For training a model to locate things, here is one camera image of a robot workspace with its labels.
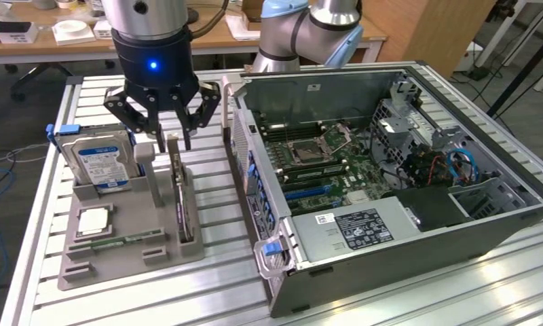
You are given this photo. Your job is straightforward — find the grey power supply unit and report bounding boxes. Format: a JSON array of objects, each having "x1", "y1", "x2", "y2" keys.
[{"x1": 291, "y1": 196, "x2": 425, "y2": 264}]

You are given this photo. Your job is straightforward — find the grey parts rack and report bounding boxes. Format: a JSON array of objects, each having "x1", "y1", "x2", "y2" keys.
[{"x1": 58, "y1": 142, "x2": 208, "y2": 291}]

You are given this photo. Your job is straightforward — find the black floor pedal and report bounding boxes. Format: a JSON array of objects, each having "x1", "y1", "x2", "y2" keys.
[{"x1": 469, "y1": 67, "x2": 493, "y2": 82}]

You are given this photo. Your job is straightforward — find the black chair base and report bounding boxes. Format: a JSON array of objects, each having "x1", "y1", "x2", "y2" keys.
[{"x1": 4, "y1": 60, "x2": 118, "y2": 102}]

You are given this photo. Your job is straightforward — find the grey open PC case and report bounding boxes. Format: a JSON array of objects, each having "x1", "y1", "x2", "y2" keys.
[{"x1": 220, "y1": 60, "x2": 543, "y2": 319}]

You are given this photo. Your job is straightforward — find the blue expansion slot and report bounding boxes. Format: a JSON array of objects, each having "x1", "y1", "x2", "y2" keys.
[{"x1": 284, "y1": 185, "x2": 331, "y2": 201}]

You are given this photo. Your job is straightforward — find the blue wire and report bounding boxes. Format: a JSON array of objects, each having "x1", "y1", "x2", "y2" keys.
[{"x1": 444, "y1": 147, "x2": 483, "y2": 187}]

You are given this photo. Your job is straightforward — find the brown cardboard box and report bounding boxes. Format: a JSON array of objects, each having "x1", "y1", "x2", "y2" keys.
[{"x1": 243, "y1": 0, "x2": 265, "y2": 23}]

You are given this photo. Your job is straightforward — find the wooden cabinet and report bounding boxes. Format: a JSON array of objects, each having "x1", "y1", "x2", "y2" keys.
[{"x1": 361, "y1": 0, "x2": 500, "y2": 79}]

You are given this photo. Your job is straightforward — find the stack of papers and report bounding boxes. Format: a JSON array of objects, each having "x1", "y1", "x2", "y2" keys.
[{"x1": 225, "y1": 14, "x2": 263, "y2": 41}]

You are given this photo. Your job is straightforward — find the black stand pole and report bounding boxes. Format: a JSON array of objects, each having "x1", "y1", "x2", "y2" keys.
[{"x1": 485, "y1": 30, "x2": 543, "y2": 119}]

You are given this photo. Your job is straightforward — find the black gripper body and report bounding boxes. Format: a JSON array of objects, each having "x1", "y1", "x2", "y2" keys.
[{"x1": 112, "y1": 26, "x2": 202, "y2": 111}]

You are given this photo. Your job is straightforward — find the white box black top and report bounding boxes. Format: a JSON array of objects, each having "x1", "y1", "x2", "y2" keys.
[{"x1": 0, "y1": 20, "x2": 40, "y2": 44}]

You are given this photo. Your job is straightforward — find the green graphics card black cooler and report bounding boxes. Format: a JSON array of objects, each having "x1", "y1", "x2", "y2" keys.
[{"x1": 166, "y1": 132, "x2": 198, "y2": 245}]

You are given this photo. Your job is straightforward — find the CPU socket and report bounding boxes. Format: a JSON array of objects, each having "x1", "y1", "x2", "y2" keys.
[{"x1": 289, "y1": 138, "x2": 335, "y2": 164}]

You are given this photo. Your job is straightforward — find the small metal disk bay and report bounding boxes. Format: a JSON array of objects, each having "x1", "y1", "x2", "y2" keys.
[{"x1": 448, "y1": 176, "x2": 520, "y2": 220}]

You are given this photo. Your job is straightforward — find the green motherboard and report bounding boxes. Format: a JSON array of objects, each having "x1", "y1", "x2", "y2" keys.
[{"x1": 256, "y1": 113, "x2": 399, "y2": 217}]

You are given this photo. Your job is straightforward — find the white box red dot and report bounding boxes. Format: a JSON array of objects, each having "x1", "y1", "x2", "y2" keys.
[{"x1": 452, "y1": 42, "x2": 485, "y2": 74}]

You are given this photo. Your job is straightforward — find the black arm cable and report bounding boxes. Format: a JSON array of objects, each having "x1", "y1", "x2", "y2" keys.
[{"x1": 188, "y1": 0, "x2": 231, "y2": 37}]

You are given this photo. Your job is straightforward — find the large metal disk bay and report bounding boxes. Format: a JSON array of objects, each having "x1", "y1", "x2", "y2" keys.
[{"x1": 371, "y1": 98, "x2": 436, "y2": 160}]

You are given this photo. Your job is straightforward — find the wooden desk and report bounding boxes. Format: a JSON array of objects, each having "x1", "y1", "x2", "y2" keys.
[{"x1": 0, "y1": 0, "x2": 389, "y2": 65}]

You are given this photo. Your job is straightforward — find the silver chipset heatsink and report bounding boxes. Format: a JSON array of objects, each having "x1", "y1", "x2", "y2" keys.
[{"x1": 347, "y1": 189, "x2": 372, "y2": 204}]

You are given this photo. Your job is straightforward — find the green RAM stick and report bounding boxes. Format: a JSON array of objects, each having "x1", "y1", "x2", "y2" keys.
[{"x1": 70, "y1": 232, "x2": 163, "y2": 252}]

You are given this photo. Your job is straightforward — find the hard disk blue carrier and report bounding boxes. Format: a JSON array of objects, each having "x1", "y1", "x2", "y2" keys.
[{"x1": 44, "y1": 117, "x2": 138, "y2": 195}]

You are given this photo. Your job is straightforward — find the blue case latch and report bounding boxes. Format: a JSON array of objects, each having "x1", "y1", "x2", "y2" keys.
[{"x1": 261, "y1": 241, "x2": 285, "y2": 256}]

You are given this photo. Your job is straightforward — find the silver CPU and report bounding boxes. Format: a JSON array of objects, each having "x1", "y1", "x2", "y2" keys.
[{"x1": 75, "y1": 209, "x2": 111, "y2": 235}]

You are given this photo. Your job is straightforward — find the plain white box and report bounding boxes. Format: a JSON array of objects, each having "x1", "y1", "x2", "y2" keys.
[{"x1": 92, "y1": 18, "x2": 115, "y2": 41}]

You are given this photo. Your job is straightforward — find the metal socket cover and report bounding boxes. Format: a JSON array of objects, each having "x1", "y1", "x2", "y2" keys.
[{"x1": 321, "y1": 122, "x2": 359, "y2": 150}]

